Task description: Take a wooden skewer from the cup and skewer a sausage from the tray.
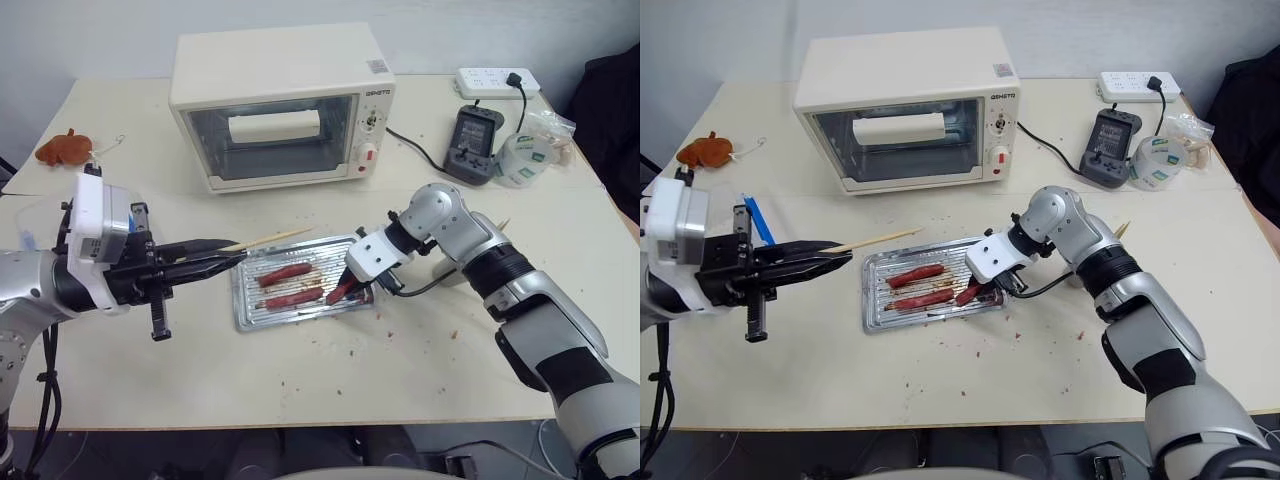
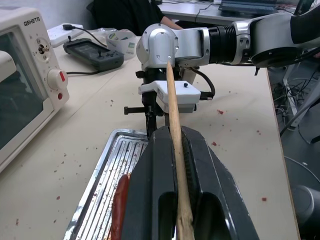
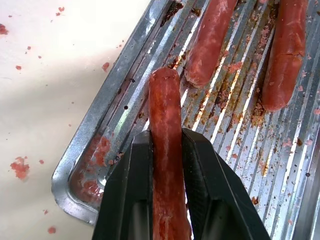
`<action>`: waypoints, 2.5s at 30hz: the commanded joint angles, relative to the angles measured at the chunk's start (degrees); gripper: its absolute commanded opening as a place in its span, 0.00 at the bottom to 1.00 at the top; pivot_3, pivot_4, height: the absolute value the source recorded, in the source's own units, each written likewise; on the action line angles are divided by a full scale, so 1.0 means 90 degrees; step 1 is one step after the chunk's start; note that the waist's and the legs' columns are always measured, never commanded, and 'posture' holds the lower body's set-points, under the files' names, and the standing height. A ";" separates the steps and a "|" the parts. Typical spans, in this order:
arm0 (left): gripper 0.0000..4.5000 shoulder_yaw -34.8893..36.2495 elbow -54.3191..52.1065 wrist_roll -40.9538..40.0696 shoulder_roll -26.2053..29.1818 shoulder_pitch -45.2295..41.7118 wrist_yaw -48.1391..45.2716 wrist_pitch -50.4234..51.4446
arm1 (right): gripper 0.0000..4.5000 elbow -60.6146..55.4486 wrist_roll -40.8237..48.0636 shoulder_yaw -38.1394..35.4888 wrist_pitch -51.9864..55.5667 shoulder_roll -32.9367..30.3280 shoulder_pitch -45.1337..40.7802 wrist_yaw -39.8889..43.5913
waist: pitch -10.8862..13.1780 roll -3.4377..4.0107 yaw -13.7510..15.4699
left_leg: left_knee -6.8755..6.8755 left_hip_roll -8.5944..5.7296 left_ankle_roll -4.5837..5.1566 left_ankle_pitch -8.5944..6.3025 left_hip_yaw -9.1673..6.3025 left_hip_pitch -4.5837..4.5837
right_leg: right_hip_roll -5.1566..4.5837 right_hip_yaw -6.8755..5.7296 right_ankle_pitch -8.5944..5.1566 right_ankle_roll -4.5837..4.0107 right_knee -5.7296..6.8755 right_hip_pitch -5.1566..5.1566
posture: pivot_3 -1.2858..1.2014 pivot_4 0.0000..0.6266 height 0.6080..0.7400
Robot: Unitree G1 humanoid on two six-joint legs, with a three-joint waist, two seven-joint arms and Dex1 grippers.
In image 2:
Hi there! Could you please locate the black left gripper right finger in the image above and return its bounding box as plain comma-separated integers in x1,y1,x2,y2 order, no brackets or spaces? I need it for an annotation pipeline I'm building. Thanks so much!
180,125,260,240

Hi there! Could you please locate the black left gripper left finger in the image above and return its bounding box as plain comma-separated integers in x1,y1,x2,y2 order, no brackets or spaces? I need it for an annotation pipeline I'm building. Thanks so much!
121,125,181,240

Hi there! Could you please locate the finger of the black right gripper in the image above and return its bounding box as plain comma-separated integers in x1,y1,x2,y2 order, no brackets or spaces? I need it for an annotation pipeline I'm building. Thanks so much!
145,112,158,138

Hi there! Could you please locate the wooden skewer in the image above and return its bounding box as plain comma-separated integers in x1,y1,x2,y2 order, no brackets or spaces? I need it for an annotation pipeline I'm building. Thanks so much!
165,61,196,240

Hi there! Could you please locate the red sausage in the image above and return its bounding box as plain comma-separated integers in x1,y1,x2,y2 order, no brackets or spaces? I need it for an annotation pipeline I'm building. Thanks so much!
109,173,131,240

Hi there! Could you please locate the silver ribbed metal tray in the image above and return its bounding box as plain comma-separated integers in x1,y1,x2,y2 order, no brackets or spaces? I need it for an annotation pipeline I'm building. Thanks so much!
63,128,151,240

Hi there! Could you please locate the white plastic bag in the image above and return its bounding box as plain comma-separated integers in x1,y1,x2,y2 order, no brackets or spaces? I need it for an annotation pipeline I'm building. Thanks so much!
105,29,141,61

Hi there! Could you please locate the grey handheld controller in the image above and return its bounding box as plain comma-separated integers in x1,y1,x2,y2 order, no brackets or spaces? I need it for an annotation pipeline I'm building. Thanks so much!
62,37,125,72

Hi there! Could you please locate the person in black clothes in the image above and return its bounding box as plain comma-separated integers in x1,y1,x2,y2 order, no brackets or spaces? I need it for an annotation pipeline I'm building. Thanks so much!
86,0,185,38

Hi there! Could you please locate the grey background desk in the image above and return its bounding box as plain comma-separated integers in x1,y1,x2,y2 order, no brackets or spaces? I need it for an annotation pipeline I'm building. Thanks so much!
157,0,296,26

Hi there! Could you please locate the grey round stool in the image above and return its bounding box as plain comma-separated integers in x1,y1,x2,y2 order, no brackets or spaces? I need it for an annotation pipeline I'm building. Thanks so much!
291,184,320,235

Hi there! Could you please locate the white power strip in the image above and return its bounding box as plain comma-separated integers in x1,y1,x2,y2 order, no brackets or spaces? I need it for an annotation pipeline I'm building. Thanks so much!
46,23,85,48

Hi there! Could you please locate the cream toaster oven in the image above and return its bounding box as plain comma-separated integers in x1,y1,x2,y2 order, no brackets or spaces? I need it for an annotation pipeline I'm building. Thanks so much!
0,6,71,174

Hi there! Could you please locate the grey metal desk leg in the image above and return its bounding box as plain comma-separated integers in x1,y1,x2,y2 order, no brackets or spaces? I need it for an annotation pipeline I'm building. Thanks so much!
283,58,320,129

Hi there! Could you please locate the dark laptop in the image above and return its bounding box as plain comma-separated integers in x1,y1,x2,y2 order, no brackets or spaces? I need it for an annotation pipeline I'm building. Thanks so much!
217,0,280,16

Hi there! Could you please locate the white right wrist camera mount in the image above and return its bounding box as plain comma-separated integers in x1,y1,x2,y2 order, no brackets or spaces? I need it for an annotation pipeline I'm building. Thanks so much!
138,79,202,114

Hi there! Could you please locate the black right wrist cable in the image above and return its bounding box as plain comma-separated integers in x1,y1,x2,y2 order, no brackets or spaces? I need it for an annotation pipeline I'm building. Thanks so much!
186,66,216,102

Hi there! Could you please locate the black oven power cable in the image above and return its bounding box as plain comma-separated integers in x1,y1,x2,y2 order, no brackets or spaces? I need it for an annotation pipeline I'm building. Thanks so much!
65,70,101,76

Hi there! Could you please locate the black plug cable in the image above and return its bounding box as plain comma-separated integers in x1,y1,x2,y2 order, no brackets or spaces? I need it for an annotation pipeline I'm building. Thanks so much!
62,23,109,48

